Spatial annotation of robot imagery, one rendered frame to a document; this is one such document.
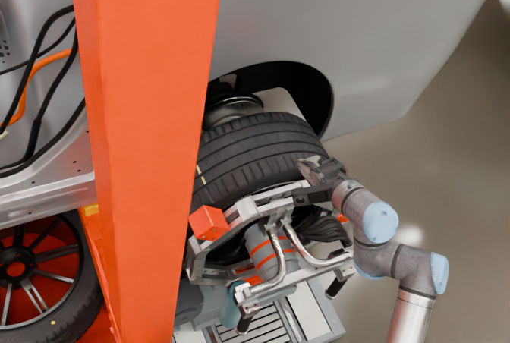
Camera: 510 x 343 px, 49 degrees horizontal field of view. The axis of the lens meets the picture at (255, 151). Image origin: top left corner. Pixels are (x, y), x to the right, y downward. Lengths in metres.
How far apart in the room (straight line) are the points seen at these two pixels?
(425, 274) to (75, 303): 1.28
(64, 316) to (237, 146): 0.90
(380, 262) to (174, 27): 0.89
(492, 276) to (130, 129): 2.64
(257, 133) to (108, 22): 1.09
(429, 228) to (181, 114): 2.48
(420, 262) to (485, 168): 2.29
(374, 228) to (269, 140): 0.53
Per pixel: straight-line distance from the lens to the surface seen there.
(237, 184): 1.65
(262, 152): 1.70
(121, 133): 0.88
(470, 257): 3.26
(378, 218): 1.35
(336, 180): 1.51
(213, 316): 2.54
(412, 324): 1.42
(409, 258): 1.42
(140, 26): 0.73
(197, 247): 1.73
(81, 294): 2.19
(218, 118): 2.07
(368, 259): 1.44
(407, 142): 3.53
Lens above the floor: 2.53
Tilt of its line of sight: 53 degrees down
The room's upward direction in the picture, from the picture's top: 16 degrees clockwise
